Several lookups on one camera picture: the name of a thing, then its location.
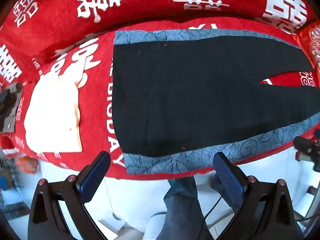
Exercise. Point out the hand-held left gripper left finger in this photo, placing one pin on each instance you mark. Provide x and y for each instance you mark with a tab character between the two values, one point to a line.
96	177

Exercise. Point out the red printed sofa cover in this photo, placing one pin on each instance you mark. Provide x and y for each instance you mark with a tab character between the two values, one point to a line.
95	92

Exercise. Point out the black device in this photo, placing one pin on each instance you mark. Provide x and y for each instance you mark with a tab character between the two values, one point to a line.
8	110

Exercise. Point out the cream folded cloth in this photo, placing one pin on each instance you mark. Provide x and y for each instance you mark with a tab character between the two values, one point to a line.
52	115

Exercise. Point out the person's leg in jeans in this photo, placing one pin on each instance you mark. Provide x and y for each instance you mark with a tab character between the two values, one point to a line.
181	205

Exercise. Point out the black pants with blue-grey stripes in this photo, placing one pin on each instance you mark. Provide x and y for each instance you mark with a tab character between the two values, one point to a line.
187	92

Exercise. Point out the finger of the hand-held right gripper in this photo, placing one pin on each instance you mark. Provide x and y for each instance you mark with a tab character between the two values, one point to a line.
303	143

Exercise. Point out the orange bag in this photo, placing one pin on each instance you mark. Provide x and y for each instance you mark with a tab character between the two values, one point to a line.
27	165

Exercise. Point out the red embroidered pillow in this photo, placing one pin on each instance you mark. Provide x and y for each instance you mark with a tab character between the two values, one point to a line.
312	42

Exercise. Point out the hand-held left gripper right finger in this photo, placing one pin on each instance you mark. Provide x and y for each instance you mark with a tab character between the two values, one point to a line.
230	180

